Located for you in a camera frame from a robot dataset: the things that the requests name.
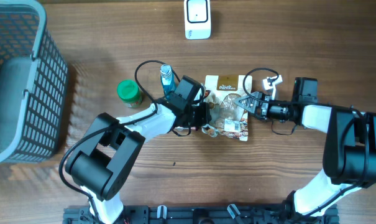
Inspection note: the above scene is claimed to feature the white barcode scanner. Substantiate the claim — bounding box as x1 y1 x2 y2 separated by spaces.
183 0 211 40

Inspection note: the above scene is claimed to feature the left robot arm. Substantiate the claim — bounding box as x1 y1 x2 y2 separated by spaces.
58 76 211 223

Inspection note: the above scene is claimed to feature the grey plastic mesh basket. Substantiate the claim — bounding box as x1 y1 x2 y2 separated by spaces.
0 1 69 164

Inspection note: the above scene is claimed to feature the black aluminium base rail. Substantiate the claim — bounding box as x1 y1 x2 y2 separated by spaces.
62 203 341 224

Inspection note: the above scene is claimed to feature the green lid jar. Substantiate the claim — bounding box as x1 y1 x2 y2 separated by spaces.
117 80 142 108

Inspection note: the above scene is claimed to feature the beige PanTree snack pouch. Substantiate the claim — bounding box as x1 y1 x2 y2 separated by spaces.
201 75 252 141

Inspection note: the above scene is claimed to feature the blue bottle with white cap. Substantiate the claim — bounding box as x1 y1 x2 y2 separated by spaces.
160 64 176 100

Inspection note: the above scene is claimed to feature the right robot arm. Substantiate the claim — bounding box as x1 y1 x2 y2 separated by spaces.
234 77 376 222

